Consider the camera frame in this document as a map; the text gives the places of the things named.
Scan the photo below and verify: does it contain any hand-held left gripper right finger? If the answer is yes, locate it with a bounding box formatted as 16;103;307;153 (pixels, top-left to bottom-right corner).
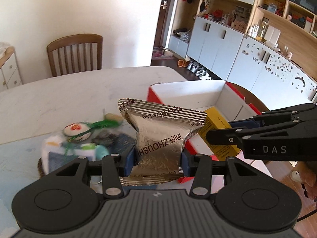
181;151;251;196

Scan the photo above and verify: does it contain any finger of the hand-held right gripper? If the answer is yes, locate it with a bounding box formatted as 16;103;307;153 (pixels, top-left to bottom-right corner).
206;126;263;152
228;103;317;131

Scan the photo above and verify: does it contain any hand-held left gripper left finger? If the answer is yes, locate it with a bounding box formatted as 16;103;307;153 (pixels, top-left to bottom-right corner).
56;147;136;199

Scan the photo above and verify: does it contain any yellow box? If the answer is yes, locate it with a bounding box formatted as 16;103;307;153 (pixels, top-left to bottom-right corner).
197;107;242;161

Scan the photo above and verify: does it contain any silver foil packet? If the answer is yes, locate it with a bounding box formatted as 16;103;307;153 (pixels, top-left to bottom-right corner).
118;98;207;187

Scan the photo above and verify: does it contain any white pack green stripe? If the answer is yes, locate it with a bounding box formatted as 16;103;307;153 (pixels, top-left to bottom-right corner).
72;142;109;161

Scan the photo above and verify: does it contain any red and white cardboard box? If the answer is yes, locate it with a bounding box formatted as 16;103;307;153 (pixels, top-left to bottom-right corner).
148;80;271;184

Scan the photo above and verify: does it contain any white pack grey-blue label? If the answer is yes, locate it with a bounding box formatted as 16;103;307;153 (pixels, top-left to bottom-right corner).
41;135;65;176

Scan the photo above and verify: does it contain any blue speckled bag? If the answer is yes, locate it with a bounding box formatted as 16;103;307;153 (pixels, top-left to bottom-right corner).
113;133;137;159

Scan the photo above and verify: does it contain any dark packet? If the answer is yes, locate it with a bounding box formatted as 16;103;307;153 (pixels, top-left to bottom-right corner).
94;132;119;147

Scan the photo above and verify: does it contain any green packet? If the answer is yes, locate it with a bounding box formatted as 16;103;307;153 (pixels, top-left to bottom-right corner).
88;119;124;132

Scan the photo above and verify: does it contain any beige roll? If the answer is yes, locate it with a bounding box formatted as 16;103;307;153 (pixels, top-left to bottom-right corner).
104;113;124;124

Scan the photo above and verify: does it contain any white sideboard with stickers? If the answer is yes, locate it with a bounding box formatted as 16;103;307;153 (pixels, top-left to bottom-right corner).
226;37;317;105

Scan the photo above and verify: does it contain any round white packet red print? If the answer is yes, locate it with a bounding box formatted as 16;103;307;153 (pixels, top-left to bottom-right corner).
62;121;93;142

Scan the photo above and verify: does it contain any wooden shelf unit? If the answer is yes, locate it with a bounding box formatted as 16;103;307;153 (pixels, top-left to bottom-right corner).
246;0;317;67

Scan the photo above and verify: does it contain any white container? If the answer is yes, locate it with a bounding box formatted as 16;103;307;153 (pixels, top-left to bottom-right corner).
265;26;281;45

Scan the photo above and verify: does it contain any brown woven mat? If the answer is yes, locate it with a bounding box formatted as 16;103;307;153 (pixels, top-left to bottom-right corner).
37;157;50;179

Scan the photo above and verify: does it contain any light blue shoe cabinet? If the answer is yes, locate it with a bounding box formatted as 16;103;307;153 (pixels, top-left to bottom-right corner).
187;16;244;80

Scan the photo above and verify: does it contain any glass jar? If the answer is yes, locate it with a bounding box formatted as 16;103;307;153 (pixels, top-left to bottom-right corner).
256;20;267;40

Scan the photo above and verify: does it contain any small wooden box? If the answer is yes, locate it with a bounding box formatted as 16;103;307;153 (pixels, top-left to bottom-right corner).
231;20;245;31

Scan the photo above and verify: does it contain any low light blue bench cabinet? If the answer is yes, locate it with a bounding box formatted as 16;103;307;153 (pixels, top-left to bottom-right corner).
168;35;191;59

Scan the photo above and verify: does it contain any patterned red rug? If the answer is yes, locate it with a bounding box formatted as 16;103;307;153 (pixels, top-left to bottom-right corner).
152;47;175;60

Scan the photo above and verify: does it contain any brown wooden chair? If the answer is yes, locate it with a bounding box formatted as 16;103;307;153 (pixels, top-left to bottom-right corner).
47;34;103;77

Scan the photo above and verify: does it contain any dark brown door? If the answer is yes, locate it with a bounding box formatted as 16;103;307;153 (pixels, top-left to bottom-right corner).
151;0;170;66

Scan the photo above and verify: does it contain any small white drawer cabinet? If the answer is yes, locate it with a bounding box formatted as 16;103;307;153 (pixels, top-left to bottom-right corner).
0;47;23;92

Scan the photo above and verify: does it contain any white plastic bag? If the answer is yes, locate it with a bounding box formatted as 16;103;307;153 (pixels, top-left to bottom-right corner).
0;42;11;57

